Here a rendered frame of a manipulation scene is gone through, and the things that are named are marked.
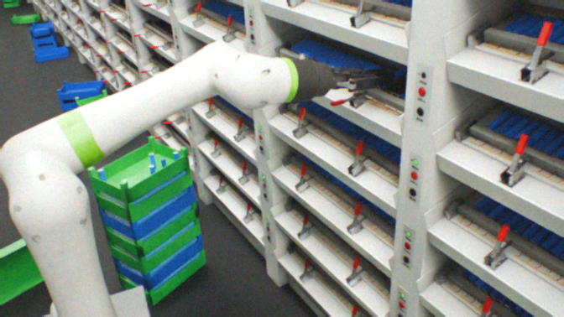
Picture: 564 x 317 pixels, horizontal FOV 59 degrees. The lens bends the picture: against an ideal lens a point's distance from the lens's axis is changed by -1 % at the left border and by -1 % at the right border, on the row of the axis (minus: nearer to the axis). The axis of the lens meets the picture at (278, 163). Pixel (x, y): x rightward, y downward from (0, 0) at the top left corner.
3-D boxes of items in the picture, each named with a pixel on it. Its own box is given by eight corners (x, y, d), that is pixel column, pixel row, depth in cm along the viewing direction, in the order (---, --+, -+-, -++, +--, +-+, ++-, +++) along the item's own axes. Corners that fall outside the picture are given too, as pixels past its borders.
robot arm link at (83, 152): (25, 219, 94) (-13, 168, 86) (15, 189, 103) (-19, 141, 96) (113, 170, 99) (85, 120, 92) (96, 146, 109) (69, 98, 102)
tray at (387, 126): (405, 152, 112) (398, 117, 106) (267, 76, 157) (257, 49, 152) (468, 104, 117) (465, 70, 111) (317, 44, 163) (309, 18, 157)
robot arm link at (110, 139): (111, 166, 99) (85, 119, 93) (96, 146, 108) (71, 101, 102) (262, 85, 111) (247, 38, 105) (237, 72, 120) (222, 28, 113)
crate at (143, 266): (145, 275, 187) (141, 258, 183) (112, 256, 198) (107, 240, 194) (201, 233, 208) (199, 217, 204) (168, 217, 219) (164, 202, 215)
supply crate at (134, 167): (127, 205, 171) (122, 184, 167) (91, 187, 182) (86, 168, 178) (190, 166, 192) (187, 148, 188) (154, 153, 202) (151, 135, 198)
